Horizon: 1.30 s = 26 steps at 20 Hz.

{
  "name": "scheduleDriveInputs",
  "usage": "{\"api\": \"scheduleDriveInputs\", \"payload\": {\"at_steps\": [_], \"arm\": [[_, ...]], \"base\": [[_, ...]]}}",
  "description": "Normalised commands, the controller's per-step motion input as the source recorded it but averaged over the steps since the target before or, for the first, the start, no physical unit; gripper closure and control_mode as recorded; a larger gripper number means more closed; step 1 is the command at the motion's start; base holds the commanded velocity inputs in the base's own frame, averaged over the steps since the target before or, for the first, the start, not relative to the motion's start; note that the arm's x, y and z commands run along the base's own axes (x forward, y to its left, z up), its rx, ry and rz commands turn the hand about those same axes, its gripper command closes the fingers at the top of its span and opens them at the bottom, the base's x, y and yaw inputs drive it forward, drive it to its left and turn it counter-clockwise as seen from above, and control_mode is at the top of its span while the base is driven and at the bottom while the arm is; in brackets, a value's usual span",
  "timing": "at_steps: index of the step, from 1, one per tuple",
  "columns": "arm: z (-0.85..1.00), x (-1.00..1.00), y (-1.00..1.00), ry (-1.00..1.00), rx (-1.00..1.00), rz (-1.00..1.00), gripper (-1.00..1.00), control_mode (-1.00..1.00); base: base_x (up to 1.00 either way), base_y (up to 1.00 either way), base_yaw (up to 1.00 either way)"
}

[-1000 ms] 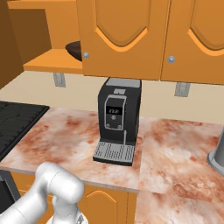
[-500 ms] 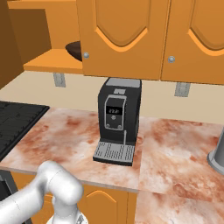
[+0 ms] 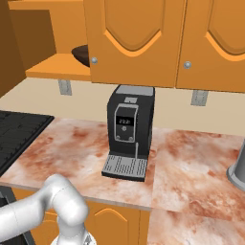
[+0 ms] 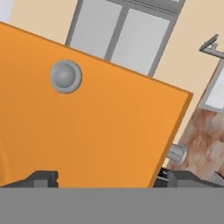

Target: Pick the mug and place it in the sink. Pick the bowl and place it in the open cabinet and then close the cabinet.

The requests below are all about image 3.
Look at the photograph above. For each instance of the grey metal pot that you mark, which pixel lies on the grey metal pot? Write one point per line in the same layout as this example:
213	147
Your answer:
237	173

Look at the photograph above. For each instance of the black hob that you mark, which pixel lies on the black hob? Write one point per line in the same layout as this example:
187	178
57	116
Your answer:
17	135

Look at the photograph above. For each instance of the dark brown bowl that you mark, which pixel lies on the dark brown bowl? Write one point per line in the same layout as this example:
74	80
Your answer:
82	55

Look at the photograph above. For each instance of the round silver cabinet knob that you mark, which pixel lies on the round silver cabinet knob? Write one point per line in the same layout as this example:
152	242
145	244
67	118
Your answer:
94	60
187	65

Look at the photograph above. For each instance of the orange base cupboard door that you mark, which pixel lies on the orange base cupboard door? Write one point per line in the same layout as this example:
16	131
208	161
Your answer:
41	228
113	225

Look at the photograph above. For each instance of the open orange cabinet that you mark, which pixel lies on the open orange cabinet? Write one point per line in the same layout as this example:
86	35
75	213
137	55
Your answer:
54	48

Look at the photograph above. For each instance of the grey wall socket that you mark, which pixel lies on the grey wall socket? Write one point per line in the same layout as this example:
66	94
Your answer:
65	87
199	98

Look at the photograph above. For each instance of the black coffee machine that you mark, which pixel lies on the black coffee machine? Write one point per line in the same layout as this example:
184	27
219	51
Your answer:
129	133

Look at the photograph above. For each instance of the orange cabinet door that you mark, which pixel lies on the orange cabinet door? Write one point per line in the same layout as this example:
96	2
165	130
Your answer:
134	41
212	44

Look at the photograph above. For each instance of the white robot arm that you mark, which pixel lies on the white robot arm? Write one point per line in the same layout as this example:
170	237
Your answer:
60	204

